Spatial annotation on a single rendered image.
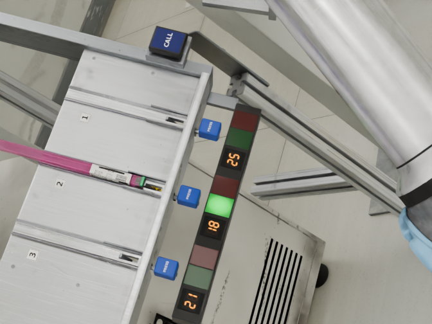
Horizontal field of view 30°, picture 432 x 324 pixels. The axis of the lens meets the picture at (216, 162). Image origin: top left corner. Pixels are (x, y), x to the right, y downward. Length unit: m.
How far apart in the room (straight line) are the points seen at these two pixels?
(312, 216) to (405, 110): 1.30
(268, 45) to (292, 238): 0.46
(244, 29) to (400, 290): 0.65
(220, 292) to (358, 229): 0.42
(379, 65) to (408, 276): 1.07
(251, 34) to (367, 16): 0.78
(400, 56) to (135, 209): 0.54
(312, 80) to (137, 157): 0.52
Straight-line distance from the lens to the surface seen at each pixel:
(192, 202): 1.14
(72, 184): 1.18
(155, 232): 1.12
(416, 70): 0.74
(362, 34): 0.74
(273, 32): 1.52
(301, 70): 1.57
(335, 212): 1.97
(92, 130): 1.21
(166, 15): 3.16
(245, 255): 1.67
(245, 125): 1.21
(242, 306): 1.67
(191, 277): 1.14
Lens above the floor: 1.33
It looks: 34 degrees down
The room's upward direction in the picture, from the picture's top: 58 degrees counter-clockwise
